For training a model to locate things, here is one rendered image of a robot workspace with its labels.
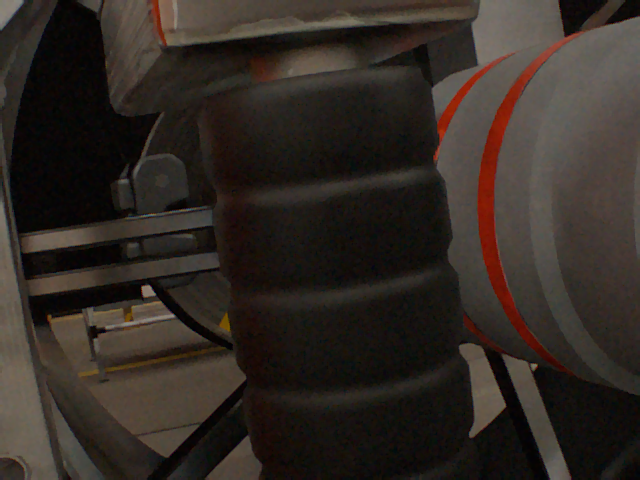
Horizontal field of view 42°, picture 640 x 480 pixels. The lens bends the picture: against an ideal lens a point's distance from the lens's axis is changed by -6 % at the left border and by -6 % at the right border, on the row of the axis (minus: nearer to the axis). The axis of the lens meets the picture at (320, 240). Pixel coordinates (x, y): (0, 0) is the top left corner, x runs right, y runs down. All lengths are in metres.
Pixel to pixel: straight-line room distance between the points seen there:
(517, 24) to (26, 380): 0.26
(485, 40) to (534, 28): 0.03
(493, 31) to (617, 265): 0.17
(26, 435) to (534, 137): 0.22
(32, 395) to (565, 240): 0.20
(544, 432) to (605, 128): 0.31
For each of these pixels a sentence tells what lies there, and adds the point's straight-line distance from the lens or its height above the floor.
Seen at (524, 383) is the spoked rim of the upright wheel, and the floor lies 0.74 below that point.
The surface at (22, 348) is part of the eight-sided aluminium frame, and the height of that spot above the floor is 0.83.
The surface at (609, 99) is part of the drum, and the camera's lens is 0.27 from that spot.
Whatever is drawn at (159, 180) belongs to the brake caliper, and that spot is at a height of 0.89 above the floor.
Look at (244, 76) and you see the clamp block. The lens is 0.15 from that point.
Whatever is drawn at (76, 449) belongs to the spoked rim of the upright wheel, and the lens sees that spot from 0.43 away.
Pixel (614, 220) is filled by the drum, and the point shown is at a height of 0.86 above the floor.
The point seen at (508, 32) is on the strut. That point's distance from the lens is 0.40.
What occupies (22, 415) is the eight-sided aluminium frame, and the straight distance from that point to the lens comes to 0.34.
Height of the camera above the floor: 0.88
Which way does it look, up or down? 5 degrees down
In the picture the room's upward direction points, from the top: 9 degrees counter-clockwise
